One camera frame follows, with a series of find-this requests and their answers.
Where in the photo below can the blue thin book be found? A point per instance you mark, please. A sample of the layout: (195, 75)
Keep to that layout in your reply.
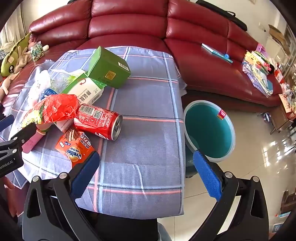
(215, 52)

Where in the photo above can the white green medicine box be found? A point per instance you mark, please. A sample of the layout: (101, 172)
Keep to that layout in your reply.
(87, 90)

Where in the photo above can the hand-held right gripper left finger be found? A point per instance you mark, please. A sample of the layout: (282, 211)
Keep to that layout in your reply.
(85, 173)

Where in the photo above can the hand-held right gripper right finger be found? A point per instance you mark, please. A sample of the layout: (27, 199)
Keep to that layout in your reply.
(207, 176)

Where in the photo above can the wooden cabinet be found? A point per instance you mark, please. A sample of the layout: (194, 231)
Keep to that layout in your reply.
(279, 118)

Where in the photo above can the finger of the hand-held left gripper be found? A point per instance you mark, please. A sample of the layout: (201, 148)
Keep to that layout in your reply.
(6, 124)
(23, 136)

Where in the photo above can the red soda can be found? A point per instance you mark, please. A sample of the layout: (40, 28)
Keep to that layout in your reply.
(97, 120)

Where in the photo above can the clear plastic bag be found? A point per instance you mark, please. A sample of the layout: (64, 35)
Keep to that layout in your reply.
(39, 85)

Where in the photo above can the white curtain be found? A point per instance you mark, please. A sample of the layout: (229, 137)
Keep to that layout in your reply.
(11, 32)

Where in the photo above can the brown cardboard box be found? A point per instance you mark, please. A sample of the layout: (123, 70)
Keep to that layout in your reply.
(276, 36)

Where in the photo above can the dark green cardboard box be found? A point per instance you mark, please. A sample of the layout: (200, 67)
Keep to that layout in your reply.
(108, 67)

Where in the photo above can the blue white small object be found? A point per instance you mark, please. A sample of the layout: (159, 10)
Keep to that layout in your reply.
(266, 117)

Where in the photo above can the pink packet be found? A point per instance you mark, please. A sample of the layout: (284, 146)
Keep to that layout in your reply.
(32, 143)

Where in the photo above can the clear green snack packet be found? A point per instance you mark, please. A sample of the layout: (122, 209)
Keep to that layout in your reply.
(61, 80)

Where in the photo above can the pink plush bunny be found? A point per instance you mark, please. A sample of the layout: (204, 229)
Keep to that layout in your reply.
(23, 61)

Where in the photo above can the green plush toy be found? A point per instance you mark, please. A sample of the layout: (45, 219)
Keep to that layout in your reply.
(10, 60)

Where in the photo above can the red yellow snack bag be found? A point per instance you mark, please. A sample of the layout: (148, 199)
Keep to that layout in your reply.
(55, 109)

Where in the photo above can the orange snack wrapper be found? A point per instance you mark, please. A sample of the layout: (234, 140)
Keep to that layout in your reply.
(74, 148)

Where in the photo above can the grey plaid cloth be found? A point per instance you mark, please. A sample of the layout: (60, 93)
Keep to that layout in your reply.
(143, 143)

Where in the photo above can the teal plastic bin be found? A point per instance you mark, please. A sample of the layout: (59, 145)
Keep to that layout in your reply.
(208, 129)

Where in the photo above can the black bag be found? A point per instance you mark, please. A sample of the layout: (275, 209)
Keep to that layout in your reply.
(222, 10)

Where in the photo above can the glass display cabinet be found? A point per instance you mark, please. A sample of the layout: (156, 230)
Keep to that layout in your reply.
(290, 46)

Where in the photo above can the red leather sofa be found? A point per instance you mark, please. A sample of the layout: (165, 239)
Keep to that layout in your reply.
(129, 25)

